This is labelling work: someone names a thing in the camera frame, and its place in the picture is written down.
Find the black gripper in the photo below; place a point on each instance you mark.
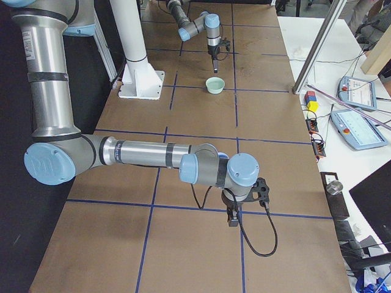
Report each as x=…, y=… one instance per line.
x=213, y=50
x=228, y=202

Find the mint green bowl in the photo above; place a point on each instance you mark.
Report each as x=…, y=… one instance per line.
x=215, y=85

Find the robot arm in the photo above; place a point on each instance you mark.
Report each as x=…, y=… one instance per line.
x=208, y=22
x=26, y=204

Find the metal cylinder can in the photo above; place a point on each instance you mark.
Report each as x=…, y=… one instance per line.
x=334, y=187

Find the white support column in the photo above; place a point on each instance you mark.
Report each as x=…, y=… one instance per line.
x=128, y=24

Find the yellow cube block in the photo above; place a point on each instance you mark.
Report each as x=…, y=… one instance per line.
x=312, y=105

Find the red cube block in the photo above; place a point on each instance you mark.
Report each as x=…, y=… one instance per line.
x=311, y=94

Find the blue cube block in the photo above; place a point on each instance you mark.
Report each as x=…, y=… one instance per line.
x=310, y=102

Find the black computer monitor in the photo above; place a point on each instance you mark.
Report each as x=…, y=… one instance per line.
x=372, y=197

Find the teach pendant near person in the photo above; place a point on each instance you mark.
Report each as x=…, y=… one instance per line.
x=357, y=92

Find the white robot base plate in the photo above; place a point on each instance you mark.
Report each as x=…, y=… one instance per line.
x=141, y=83

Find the teach pendant near camera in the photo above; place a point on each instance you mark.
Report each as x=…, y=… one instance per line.
x=358, y=132

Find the aluminium frame post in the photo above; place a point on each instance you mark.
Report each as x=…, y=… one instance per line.
x=322, y=35

